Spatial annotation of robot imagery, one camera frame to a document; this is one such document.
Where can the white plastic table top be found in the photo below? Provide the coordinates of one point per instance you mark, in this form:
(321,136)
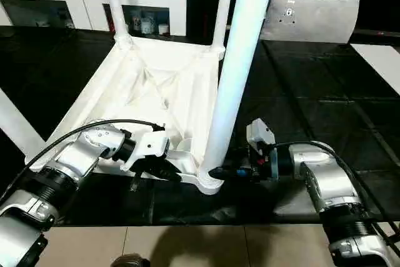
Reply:
(109,85)

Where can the white plastic table leg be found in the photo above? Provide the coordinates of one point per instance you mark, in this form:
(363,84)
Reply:
(237,60)
(15,123)
(222,13)
(117,7)

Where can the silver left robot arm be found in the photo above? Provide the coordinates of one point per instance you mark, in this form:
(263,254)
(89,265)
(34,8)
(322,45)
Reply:
(78,157)

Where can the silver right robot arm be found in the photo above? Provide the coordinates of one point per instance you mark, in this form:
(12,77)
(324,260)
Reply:
(331,179)

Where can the white plastic upturned table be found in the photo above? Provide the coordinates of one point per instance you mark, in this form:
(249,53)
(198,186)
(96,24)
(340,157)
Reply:
(312,92)

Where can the dark robot leg part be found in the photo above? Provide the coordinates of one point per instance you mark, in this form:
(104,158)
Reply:
(131,260)

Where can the white cup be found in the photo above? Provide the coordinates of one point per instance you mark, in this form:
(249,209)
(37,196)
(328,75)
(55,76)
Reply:
(163,28)

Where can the grey cushion with holes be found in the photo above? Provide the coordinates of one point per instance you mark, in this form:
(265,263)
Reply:
(312,20)

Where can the white board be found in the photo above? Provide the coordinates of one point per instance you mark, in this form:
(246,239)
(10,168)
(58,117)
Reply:
(379,63)

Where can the black screen with red light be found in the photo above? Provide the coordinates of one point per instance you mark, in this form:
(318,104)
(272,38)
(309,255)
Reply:
(375,35)

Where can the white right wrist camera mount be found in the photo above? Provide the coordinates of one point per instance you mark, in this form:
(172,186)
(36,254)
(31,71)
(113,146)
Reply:
(261,132)

